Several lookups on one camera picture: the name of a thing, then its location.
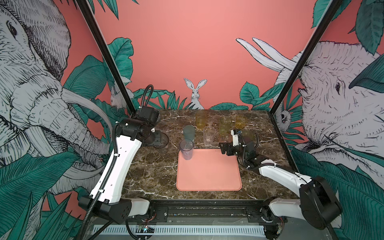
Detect teal frosted tumbler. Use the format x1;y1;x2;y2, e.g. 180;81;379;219
183;125;196;142

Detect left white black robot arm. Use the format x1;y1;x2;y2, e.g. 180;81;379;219
79;106;162;224

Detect black frame post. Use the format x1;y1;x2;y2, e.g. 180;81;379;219
269;0;343;116
76;0;136;115

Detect left black frame post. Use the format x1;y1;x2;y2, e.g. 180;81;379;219
76;0;136;115

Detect dark smoky tumbler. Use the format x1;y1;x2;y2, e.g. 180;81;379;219
152;131;169;149

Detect clear colourless tumbler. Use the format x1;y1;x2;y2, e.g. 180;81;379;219
203;126;217;146

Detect white slotted cable duct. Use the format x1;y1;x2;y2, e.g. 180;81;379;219
91;224;266;237

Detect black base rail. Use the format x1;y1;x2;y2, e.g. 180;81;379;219
128;200;287;225

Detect amber yellow tumbler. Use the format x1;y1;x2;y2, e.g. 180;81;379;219
195;110;207;131

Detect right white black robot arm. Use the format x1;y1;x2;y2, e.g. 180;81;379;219
219;135;343;230

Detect blue-grey clear tumbler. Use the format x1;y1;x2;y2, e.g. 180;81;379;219
179;139;194;160

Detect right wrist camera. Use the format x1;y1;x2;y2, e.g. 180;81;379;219
231;129;243;147

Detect yellow short tumbler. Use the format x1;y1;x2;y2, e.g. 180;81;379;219
235;115;248;130

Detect pink plastic tray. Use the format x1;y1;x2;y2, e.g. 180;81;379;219
176;149;242;192

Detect right black frame post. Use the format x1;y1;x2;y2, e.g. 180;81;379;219
269;0;343;116

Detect left black corrugated cable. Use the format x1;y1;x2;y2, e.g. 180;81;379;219
140;84;154;108

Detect light green tumbler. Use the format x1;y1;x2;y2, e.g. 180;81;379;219
219;116;232;135

